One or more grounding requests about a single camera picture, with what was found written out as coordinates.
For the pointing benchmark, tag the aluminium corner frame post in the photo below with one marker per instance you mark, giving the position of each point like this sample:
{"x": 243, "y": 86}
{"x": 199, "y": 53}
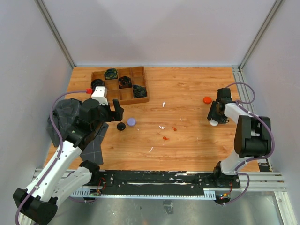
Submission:
{"x": 263, "y": 28}

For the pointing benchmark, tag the lilac earbud charging case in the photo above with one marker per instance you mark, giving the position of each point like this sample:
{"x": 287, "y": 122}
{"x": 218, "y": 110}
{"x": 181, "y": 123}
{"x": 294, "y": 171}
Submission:
{"x": 131, "y": 122}

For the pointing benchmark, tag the green rolled necktie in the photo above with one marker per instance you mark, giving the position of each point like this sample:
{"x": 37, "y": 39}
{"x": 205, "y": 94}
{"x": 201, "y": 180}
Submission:
{"x": 111, "y": 74}

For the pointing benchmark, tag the orange earbud charging case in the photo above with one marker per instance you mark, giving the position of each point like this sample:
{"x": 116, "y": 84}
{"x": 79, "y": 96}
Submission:
{"x": 207, "y": 100}

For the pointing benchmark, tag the black earbud charging case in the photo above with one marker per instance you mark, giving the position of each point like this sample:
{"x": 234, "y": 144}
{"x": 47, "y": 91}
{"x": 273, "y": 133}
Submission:
{"x": 121, "y": 126}

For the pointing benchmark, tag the dark rolled necktie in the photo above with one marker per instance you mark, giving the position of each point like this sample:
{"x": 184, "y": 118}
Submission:
{"x": 139, "y": 91}

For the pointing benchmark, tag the white earbud charging case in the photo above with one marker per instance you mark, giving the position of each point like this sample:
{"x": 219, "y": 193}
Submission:
{"x": 213, "y": 122}

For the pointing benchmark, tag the white cable duct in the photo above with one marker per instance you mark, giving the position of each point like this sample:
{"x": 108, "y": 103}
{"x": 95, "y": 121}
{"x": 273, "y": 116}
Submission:
{"x": 147, "y": 192}

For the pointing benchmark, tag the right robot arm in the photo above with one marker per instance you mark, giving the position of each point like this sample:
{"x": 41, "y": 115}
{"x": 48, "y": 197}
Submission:
{"x": 253, "y": 139}

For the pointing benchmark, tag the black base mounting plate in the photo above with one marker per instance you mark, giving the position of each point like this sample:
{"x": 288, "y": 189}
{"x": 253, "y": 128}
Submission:
{"x": 113, "y": 178}

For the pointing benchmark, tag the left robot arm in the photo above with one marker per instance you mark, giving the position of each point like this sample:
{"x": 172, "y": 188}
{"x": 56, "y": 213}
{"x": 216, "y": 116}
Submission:
{"x": 40, "y": 200}

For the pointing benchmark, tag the black rolled necktie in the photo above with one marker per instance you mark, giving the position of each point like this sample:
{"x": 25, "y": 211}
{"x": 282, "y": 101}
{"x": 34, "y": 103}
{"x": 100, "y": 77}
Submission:
{"x": 97, "y": 83}

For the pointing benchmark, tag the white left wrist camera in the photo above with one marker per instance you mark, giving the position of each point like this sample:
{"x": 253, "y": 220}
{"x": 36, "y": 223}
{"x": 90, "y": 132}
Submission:
{"x": 98, "y": 97}

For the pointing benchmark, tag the red patterned rolled necktie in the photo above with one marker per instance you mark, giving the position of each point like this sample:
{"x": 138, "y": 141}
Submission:
{"x": 125, "y": 82}

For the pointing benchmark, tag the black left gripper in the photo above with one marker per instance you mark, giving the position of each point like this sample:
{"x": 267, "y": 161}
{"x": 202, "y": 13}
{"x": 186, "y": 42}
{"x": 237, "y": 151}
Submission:
{"x": 116, "y": 115}

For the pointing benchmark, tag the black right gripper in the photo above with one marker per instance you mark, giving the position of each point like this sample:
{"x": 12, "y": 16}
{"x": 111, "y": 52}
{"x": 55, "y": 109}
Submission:
{"x": 221, "y": 120}

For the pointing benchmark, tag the wooden compartment tray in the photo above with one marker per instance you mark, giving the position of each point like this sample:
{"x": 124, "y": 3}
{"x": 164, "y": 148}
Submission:
{"x": 125, "y": 96}

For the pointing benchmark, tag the aluminium left frame post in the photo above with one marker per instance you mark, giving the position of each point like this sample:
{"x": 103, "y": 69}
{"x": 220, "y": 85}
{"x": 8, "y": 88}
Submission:
{"x": 48, "y": 19}

